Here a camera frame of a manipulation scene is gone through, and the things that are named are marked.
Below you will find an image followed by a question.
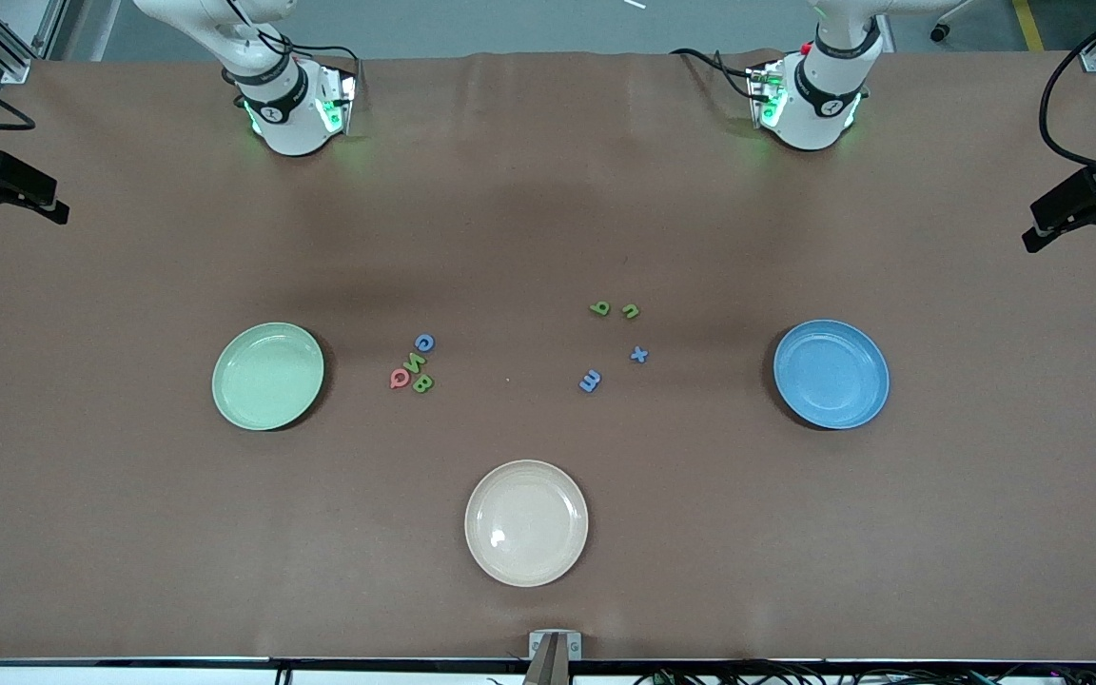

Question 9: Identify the blue plate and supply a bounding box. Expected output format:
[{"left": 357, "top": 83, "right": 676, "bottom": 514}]
[{"left": 773, "top": 320, "right": 891, "bottom": 430}]

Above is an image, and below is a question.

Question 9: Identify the light green plate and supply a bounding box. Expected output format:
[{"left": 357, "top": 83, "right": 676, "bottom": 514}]
[{"left": 212, "top": 323, "right": 325, "bottom": 431}]

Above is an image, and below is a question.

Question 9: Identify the black base cable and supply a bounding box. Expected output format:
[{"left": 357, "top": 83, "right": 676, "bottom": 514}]
[
  {"left": 225, "top": 0, "right": 362, "bottom": 106},
  {"left": 670, "top": 48, "right": 773, "bottom": 101}
]

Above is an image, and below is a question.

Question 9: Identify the beige plate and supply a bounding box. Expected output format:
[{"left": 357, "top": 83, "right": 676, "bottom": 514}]
[{"left": 464, "top": 460, "right": 590, "bottom": 588}]

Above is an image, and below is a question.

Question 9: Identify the black right base cable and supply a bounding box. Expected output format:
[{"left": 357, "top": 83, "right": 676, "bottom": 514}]
[{"left": 225, "top": 0, "right": 362, "bottom": 106}]

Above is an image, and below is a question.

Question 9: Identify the office chair caster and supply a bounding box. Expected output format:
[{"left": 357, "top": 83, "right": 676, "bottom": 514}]
[{"left": 929, "top": 0, "right": 977, "bottom": 44}]

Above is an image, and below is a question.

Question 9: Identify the black cable bundle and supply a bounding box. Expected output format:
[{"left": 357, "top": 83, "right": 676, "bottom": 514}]
[{"left": 634, "top": 661, "right": 1096, "bottom": 685}]

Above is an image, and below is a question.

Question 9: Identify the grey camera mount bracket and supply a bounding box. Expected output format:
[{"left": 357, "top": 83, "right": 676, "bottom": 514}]
[{"left": 521, "top": 630, "right": 583, "bottom": 685}]

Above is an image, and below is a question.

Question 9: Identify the black left base cable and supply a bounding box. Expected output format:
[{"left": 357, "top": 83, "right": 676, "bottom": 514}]
[{"left": 670, "top": 48, "right": 773, "bottom": 101}]

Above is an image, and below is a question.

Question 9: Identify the brown table cover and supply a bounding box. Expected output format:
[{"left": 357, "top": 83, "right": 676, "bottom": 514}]
[{"left": 0, "top": 49, "right": 1096, "bottom": 662}]

